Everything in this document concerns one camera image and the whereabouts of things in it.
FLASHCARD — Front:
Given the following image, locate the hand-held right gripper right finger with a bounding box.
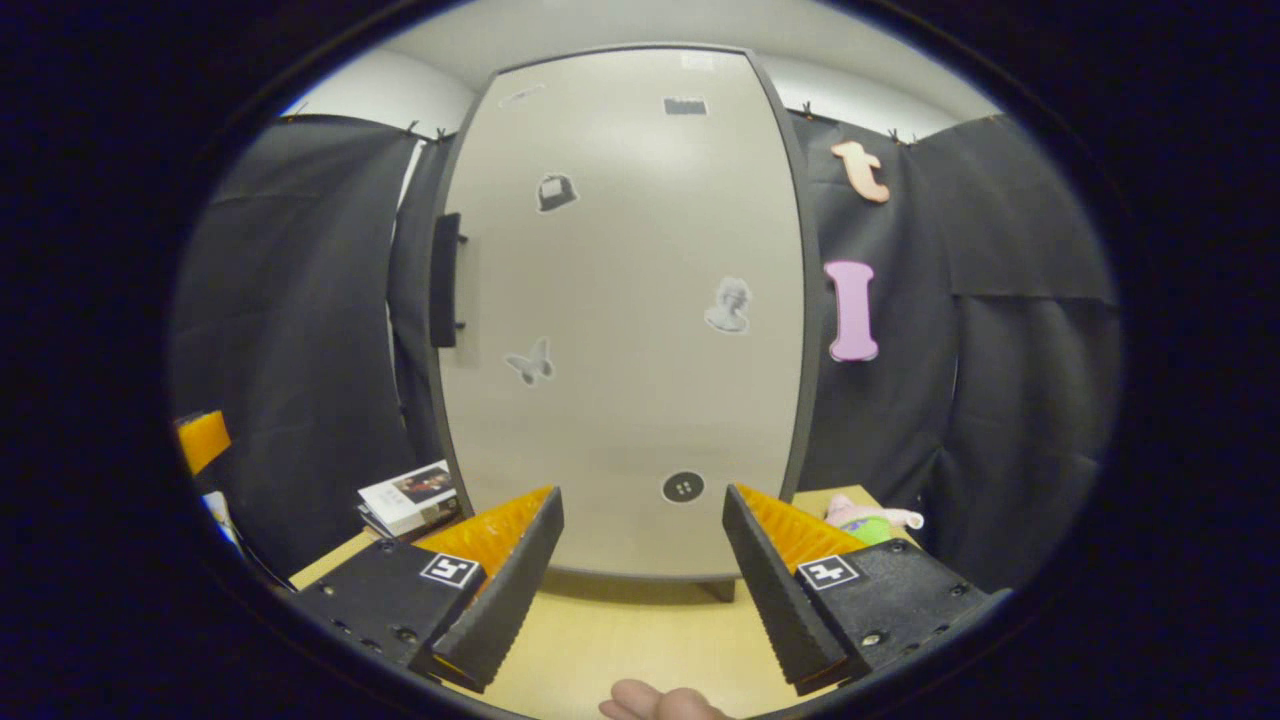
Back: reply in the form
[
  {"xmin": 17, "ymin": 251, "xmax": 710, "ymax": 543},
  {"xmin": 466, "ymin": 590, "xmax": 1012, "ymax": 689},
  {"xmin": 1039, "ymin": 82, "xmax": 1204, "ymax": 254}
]
[{"xmin": 722, "ymin": 484, "xmax": 1011, "ymax": 698}]

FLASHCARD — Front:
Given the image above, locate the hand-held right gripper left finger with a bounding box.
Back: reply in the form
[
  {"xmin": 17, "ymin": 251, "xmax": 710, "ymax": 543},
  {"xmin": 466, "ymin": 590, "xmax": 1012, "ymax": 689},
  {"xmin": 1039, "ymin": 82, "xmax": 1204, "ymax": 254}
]
[{"xmin": 290, "ymin": 486, "xmax": 566, "ymax": 694}]

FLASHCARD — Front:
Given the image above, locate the grey cabinet door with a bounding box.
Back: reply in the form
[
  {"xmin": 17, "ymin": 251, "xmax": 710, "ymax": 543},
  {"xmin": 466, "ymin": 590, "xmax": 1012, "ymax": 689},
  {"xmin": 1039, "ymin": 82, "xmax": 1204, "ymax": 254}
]
[{"xmin": 430, "ymin": 46, "xmax": 813, "ymax": 581}]

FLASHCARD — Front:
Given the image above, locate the black cabinet door handle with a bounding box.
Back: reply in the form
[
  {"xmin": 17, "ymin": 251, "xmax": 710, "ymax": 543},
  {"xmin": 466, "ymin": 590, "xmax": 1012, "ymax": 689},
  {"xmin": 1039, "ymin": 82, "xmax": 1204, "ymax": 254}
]
[{"xmin": 430, "ymin": 212, "xmax": 469, "ymax": 349}]

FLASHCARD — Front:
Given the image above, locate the pink and green plush toy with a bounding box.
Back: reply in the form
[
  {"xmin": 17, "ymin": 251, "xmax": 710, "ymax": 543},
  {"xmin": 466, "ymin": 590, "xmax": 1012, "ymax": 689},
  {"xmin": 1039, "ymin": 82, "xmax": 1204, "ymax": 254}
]
[{"xmin": 825, "ymin": 494, "xmax": 925, "ymax": 547}]

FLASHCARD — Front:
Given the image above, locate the white book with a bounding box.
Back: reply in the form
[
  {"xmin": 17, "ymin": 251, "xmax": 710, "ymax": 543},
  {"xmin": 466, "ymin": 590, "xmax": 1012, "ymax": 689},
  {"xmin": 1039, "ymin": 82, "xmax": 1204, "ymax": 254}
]
[{"xmin": 357, "ymin": 460, "xmax": 464, "ymax": 542}]

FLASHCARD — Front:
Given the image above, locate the black backdrop cloth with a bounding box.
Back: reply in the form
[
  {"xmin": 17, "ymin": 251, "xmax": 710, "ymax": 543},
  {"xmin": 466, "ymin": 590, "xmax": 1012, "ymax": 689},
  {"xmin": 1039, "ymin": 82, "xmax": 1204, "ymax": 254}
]
[{"xmin": 168, "ymin": 108, "xmax": 1126, "ymax": 601}]

